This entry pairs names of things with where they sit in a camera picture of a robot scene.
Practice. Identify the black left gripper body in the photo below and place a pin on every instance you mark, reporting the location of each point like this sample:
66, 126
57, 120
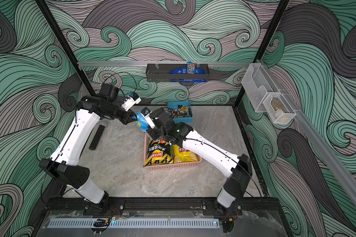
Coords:
124, 117

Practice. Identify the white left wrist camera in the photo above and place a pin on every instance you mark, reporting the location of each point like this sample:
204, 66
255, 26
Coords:
130, 100

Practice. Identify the assorted small parts in tray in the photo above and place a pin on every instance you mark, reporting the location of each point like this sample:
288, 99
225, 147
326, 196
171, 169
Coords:
180, 112

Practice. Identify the black right frame post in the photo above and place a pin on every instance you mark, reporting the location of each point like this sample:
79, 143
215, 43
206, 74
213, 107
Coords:
271, 14

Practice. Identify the clear plastic wall bin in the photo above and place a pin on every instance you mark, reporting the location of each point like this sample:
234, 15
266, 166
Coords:
258, 84

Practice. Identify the blue plastic tray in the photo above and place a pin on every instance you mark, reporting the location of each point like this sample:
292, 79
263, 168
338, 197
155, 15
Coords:
178, 104

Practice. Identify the aluminium wall rail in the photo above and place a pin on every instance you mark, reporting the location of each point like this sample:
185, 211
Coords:
123, 63

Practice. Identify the blue potato chips bag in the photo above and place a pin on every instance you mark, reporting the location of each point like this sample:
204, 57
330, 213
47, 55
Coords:
141, 121

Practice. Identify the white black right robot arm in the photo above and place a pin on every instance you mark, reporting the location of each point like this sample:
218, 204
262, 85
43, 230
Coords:
237, 169

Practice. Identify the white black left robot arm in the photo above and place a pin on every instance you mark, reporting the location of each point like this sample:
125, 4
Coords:
63, 162

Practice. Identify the black wall shelf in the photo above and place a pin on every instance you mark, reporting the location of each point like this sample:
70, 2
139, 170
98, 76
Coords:
162, 73

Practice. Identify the black metal frame post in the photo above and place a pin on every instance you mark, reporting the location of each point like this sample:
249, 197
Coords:
42, 5

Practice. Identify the small clear plastic bin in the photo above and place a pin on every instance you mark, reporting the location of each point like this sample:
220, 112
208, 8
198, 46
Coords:
278, 109

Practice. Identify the blue snack package on shelf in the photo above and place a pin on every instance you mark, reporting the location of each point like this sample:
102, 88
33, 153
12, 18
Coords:
191, 68

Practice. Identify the pink perforated plastic basket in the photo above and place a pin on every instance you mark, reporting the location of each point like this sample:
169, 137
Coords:
174, 165

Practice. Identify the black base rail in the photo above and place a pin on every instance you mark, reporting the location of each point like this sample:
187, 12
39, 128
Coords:
207, 206

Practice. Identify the black yellow potato chips bag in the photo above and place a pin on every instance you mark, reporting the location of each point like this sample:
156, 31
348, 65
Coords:
158, 152

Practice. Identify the white slotted cable duct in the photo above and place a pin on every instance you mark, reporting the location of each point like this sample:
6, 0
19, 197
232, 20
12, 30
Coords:
135, 223

